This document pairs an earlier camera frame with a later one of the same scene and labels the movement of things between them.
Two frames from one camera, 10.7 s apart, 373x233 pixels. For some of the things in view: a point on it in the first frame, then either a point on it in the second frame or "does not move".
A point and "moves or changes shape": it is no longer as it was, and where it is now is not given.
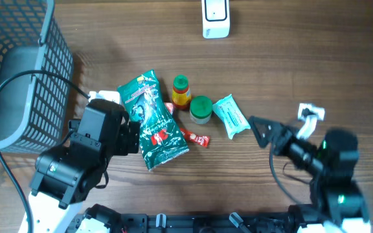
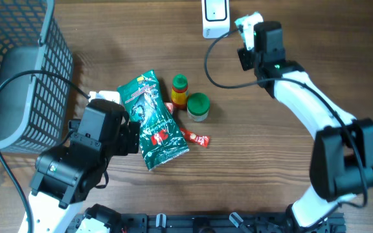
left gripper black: (128, 139) does not move
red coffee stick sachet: (202, 140) does not move
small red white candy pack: (169, 106) does not move
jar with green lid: (201, 109) moves or changes shape
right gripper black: (276, 131) -> (244, 59)
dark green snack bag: (160, 136) does not move
